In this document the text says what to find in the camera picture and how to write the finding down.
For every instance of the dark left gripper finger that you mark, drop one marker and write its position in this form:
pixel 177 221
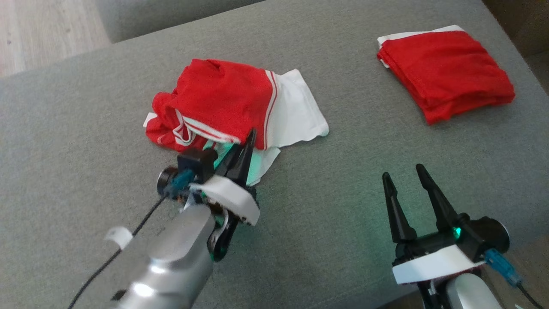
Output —
pixel 227 163
pixel 244 165

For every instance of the red shorts with white trim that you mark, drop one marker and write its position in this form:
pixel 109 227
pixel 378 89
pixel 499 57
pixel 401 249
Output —
pixel 446 73

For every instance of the grey fabric sofa seat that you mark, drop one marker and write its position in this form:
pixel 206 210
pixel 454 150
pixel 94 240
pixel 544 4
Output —
pixel 343 171

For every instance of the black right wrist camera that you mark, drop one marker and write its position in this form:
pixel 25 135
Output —
pixel 484 234

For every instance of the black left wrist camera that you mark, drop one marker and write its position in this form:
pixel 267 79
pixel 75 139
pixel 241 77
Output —
pixel 197 161

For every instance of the red and white jersey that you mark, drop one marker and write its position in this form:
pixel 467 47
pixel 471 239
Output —
pixel 223 98

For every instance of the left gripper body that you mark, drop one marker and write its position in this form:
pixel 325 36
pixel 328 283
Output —
pixel 231 197

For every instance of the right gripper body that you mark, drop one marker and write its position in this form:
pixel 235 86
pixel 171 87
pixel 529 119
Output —
pixel 433 259

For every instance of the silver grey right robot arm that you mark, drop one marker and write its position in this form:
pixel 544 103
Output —
pixel 467 292

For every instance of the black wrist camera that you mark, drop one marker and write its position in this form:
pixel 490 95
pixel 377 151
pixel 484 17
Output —
pixel 197 161
pixel 484 234

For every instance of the grey fabric sofa cushion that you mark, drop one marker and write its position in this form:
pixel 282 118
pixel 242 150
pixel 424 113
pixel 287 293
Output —
pixel 163 15

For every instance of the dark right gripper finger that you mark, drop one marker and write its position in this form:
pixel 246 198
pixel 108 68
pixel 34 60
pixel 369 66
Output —
pixel 399 219
pixel 441 210

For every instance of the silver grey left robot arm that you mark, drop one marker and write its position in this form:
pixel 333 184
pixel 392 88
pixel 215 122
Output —
pixel 171 262

